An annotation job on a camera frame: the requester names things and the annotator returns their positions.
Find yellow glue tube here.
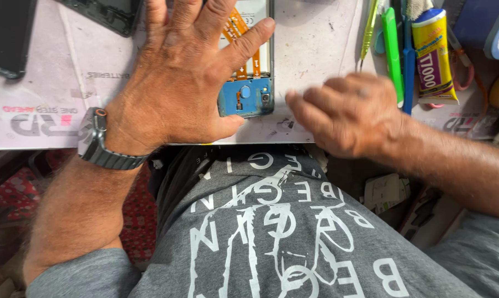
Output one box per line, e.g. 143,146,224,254
411,8,460,105

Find person's left hand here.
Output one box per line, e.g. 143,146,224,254
104,0,276,156

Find blue smartphone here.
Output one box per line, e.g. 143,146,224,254
217,0,275,119

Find dark blue box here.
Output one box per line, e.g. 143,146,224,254
452,0,499,49

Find person's right hand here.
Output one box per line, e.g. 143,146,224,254
284,72,404,160

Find pink-handled scissors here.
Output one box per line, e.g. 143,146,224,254
427,24,489,111

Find black smartphone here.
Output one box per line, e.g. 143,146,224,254
0,0,37,80

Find light blue plastic pick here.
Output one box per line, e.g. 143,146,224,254
373,28,386,55

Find dark grey wristwatch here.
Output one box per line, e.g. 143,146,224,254
77,107,151,171

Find white printed work mat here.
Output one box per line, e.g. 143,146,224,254
0,0,499,150

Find beige frayed cloth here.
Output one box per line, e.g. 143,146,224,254
405,0,435,22

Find green plastic pry tool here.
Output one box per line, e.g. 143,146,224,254
381,7,405,105

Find black phone frame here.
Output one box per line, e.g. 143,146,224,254
54,0,145,38

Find blue plastic pry tool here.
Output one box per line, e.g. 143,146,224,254
401,0,416,116

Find white paper packets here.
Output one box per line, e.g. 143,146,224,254
362,173,412,215

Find grey printed t-shirt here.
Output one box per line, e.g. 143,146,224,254
26,143,499,298

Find red patterned cloth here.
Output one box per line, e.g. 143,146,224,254
0,149,158,265

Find brown cardboard box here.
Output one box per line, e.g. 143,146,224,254
398,185,467,250

